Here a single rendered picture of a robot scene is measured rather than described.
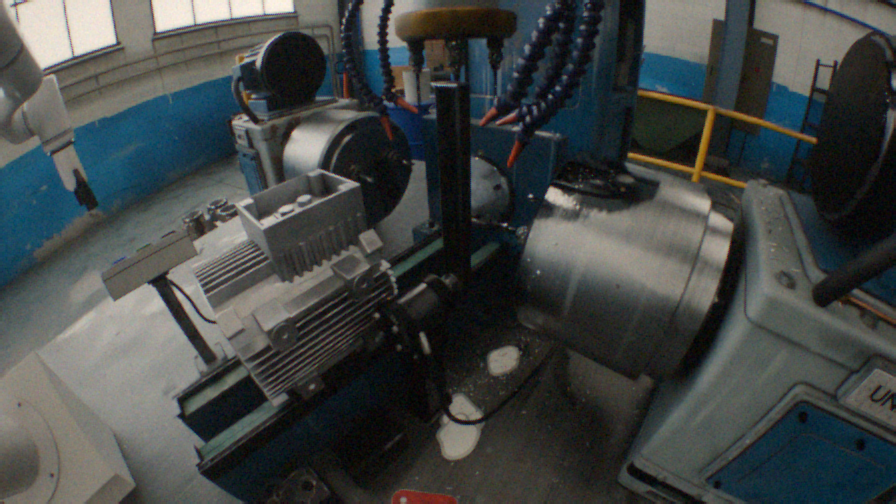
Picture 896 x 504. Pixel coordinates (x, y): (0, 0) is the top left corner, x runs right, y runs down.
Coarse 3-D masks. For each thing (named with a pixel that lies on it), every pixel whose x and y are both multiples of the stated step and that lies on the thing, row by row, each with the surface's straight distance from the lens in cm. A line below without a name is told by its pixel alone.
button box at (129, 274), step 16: (160, 240) 63; (176, 240) 63; (144, 256) 63; (160, 256) 63; (176, 256) 63; (192, 256) 63; (112, 272) 64; (128, 272) 64; (144, 272) 63; (160, 272) 63; (112, 288) 65; (128, 288) 64
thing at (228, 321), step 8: (368, 232) 39; (360, 240) 39; (368, 240) 39; (376, 240) 39; (360, 248) 40; (368, 248) 38; (376, 248) 39; (368, 256) 40; (224, 312) 35; (232, 312) 35; (216, 320) 35; (224, 320) 35; (232, 320) 35; (240, 320) 35; (224, 328) 35; (232, 328) 35; (240, 328) 34; (232, 336) 35; (280, 400) 43
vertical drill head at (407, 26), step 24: (432, 0) 49; (456, 0) 48; (480, 0) 50; (408, 24) 48; (432, 24) 46; (456, 24) 46; (480, 24) 46; (504, 24) 49; (408, 48) 53; (456, 48) 47; (456, 72) 48
